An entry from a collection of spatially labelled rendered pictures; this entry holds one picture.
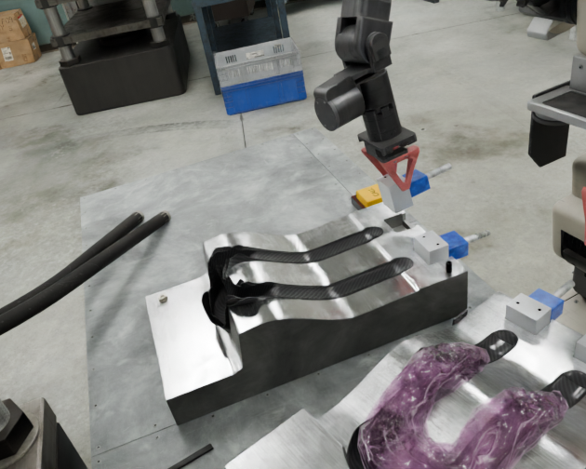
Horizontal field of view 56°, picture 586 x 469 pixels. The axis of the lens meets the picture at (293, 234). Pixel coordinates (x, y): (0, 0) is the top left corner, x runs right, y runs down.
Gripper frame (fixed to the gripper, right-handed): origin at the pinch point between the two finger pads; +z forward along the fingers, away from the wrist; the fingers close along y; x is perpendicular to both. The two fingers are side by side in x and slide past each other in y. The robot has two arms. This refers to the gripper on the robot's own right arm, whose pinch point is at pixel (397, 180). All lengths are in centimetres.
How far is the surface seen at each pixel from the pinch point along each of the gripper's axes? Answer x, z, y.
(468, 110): 139, 90, -217
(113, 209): -54, 3, -58
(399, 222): -0.6, 10.0, -3.2
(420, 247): -3.2, 7.3, 10.7
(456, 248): 1.8, 9.3, 12.7
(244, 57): 40, 32, -347
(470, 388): -12.2, 10.8, 37.4
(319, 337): -25.0, 9.4, 17.3
